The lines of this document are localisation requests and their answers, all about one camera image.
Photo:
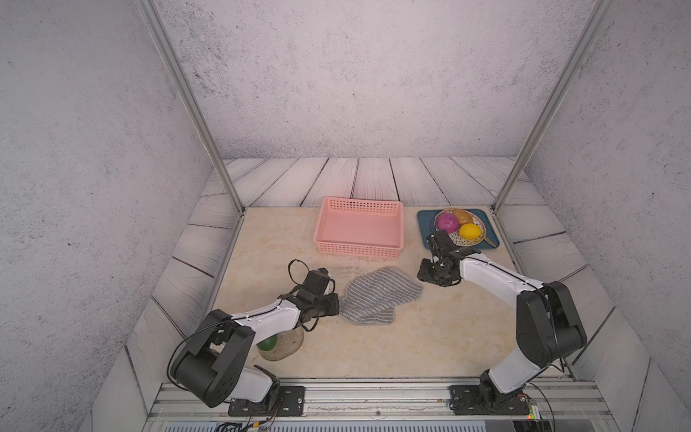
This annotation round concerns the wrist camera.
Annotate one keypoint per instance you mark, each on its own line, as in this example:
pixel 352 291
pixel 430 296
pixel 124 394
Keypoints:
pixel 317 282
pixel 441 246

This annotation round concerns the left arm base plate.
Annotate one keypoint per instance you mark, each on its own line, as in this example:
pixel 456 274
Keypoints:
pixel 280 401

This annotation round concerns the purple round fruit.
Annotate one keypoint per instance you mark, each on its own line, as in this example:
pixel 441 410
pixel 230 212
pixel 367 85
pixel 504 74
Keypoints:
pixel 447 221

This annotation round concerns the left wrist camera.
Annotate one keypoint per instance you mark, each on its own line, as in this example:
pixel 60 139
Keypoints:
pixel 317 282

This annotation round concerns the green ball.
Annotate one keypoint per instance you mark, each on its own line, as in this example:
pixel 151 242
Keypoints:
pixel 268 344

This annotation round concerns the translucent glass bowl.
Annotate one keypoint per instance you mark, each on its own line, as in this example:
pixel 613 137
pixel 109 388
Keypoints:
pixel 289 342

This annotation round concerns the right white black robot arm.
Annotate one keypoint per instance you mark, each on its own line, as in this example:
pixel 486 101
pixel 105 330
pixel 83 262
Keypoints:
pixel 548 325

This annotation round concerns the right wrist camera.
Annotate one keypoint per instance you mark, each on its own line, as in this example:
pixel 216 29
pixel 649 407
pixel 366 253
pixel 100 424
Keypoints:
pixel 441 246

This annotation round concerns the pink plastic basket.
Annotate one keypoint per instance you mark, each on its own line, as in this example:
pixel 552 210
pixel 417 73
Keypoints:
pixel 360 228

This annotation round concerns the patterned round plate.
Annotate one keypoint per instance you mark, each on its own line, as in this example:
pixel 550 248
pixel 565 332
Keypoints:
pixel 463 227

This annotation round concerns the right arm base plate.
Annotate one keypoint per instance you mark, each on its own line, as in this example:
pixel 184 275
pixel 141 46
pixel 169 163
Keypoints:
pixel 464 402

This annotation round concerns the yellow lemon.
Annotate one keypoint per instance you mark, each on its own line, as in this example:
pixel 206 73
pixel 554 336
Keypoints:
pixel 470 232

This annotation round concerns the teal tray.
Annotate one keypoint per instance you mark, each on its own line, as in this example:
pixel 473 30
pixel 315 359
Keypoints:
pixel 426 221

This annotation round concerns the aluminium front rail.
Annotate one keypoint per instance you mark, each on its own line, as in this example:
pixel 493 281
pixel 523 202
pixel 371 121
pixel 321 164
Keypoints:
pixel 426 404

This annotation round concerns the aluminium frame post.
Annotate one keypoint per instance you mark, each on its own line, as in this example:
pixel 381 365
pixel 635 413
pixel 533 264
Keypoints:
pixel 598 18
pixel 167 53

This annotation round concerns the left aluminium frame post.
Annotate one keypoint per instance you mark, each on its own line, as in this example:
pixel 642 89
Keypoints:
pixel 167 53

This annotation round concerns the orange brown fruit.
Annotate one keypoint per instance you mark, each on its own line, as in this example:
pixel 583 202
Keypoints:
pixel 463 217

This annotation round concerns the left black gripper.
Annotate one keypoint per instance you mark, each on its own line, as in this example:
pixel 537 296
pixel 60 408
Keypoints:
pixel 334 305

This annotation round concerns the right aluminium frame post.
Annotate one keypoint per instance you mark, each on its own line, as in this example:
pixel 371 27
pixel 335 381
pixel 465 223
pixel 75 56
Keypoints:
pixel 598 18

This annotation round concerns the grey striped dishcloth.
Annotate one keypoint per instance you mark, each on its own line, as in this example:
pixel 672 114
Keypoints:
pixel 372 299

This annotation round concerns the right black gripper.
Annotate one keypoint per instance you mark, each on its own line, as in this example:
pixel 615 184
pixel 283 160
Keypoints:
pixel 422 273

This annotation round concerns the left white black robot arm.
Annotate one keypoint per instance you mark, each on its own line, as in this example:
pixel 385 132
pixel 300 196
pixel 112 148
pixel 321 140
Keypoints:
pixel 211 363

